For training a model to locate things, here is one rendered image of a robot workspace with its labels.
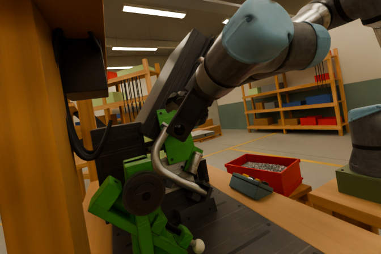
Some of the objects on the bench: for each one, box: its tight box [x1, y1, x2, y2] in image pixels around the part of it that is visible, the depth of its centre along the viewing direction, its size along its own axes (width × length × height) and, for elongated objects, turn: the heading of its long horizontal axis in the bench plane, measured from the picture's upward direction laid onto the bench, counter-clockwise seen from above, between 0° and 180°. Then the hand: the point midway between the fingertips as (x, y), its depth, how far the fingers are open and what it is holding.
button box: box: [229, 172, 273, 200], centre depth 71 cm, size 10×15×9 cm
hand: (178, 118), depth 51 cm, fingers open, 7 cm apart
